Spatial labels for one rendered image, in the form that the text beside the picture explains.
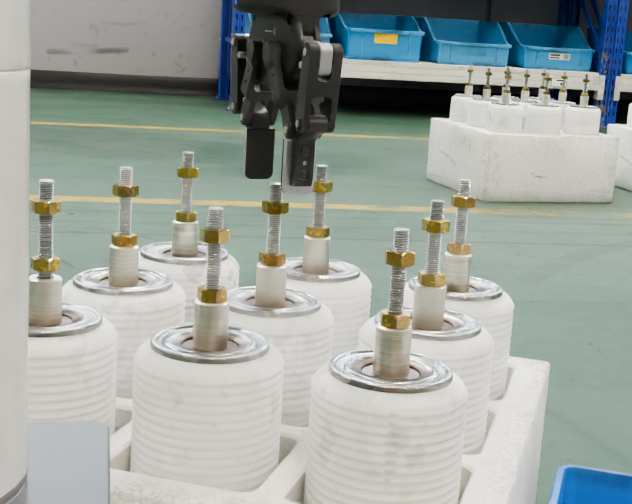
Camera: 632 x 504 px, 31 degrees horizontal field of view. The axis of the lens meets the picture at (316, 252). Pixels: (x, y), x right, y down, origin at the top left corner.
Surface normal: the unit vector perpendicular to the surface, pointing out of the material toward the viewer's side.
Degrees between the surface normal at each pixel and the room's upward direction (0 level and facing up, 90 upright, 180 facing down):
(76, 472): 0
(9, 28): 90
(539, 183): 90
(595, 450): 0
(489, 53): 95
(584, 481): 88
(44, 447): 0
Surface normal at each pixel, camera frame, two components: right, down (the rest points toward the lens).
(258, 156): 0.44, 0.21
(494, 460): 0.06, -0.98
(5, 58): 0.94, 0.13
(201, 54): 0.18, 0.22
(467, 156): -0.95, 0.00
